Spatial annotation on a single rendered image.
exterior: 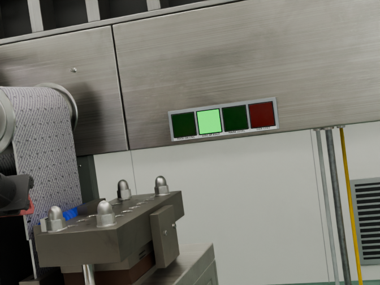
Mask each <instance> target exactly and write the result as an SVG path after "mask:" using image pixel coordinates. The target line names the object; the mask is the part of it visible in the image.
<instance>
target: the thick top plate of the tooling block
mask: <svg viewBox="0 0 380 285"><path fill-rule="evenodd" d="M109 203H110V204H111V207H112V210H113V212H114V213H115V220H116V222H117V224H116V225H113V226H109V227H97V218H96V215H98V212H97V210H96V211H94V212H92V213H90V214H87V215H78V216H76V217H74V218H71V219H69V220H67V221H66V226H67V229H66V230H63V231H59V232H47V231H46V232H41V233H39V234H37V235H35V238H36V246H37V253H38V260H39V265H40V267H55V266H72V265H91V264H109V263H118V262H122V261H123V260H125V259H126V258H127V257H129V256H130V255H131V254H133V253H134V252H136V251H137V250H138V249H140V248H141V247H142V246H144V245H145V244H146V243H148V242H149V241H151V240H152V239H153V238H152V231H151V226H150V218H149V215H150V214H151V213H153V212H155V211H156V210H158V209H160V208H161V207H163V206H165V205H173V207H174V215H175V221H177V220H178V219H180V218H181V217H183V216H184V207H183V199H182V191H172V192H170V194H169V195H164V196H155V193H148V194H142V195H132V198H128V199H124V200H117V198H115V199H113V200H111V201H109Z"/></svg>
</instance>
